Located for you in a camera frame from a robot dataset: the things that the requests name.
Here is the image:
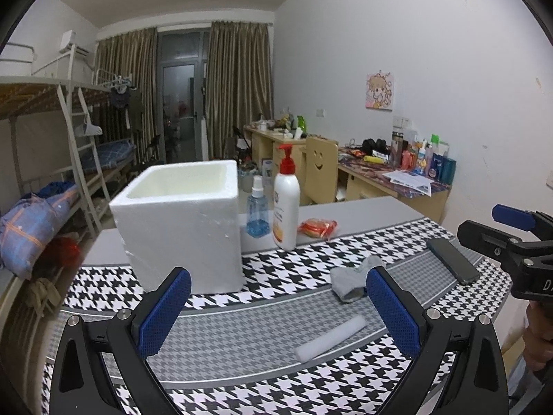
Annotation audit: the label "white foam box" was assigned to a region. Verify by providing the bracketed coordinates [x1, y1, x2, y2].
[109, 160, 243, 295]

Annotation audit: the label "red plastic bag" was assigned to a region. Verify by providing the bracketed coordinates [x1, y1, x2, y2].
[45, 238, 81, 269]

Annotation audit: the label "cartoon wall poster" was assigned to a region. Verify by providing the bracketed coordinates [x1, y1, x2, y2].
[365, 70, 396, 110]

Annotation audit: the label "houndstooth table mat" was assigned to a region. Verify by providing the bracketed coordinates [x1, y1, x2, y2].
[43, 218, 525, 415]

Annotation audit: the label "blue quilt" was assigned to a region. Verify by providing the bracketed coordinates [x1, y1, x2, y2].
[0, 184, 81, 279]

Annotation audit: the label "white foam roll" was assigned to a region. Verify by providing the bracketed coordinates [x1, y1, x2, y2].
[295, 315, 366, 361]

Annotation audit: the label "person's right hand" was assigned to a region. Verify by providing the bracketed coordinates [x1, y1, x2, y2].
[523, 300, 553, 372]

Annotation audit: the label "wooden chair with smiley cutout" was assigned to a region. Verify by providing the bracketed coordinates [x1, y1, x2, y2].
[298, 136, 338, 206]

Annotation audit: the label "light wooden desk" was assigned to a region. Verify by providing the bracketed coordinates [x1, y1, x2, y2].
[243, 124, 338, 182]
[337, 151, 451, 225]

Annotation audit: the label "white air conditioner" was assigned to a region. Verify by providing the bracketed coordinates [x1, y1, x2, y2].
[58, 30, 91, 57]

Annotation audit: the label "printed desk mat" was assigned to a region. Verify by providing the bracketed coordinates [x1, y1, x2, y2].
[338, 147, 451, 197]

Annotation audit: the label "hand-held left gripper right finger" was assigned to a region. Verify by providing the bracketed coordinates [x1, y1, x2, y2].
[365, 266, 508, 415]

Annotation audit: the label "glass balcony door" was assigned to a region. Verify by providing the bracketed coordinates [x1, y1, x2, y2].
[156, 30, 211, 163]

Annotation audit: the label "red snack packet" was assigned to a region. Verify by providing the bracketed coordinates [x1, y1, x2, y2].
[298, 218, 339, 240]

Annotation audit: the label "row of toiletry bottles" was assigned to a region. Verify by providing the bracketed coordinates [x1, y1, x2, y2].
[390, 129, 457, 183]

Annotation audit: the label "grey sock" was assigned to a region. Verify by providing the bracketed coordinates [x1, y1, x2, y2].
[329, 255, 387, 304]

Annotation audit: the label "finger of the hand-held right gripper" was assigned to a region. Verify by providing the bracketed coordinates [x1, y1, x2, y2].
[491, 204, 553, 232]
[457, 220, 553, 269]

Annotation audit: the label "white paper sheets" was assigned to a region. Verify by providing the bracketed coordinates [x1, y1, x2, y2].
[382, 169, 433, 197]

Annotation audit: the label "white metal bunk bed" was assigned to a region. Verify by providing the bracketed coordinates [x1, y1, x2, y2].
[0, 43, 113, 247]
[56, 52, 139, 174]

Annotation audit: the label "blue checked bedding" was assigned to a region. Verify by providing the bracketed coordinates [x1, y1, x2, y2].
[95, 140, 134, 169]

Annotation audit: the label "blue spray bottle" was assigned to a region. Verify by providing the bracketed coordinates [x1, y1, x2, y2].
[246, 176, 271, 238]

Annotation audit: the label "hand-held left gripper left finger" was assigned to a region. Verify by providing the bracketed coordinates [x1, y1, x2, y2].
[49, 267, 193, 415]

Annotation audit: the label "hanging dark clothes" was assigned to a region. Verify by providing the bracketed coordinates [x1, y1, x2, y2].
[108, 86, 130, 109]

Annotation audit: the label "white pump bottle red pump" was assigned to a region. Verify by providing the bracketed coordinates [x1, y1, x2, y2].
[272, 144, 301, 251]

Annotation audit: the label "black smartphone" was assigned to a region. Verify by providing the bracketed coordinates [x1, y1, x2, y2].
[427, 238, 481, 286]

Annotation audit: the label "brown curtain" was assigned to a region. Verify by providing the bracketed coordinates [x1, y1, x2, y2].
[95, 27, 158, 167]
[204, 21, 274, 160]

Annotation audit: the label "black headphones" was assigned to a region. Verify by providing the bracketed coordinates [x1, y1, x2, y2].
[362, 138, 390, 156]

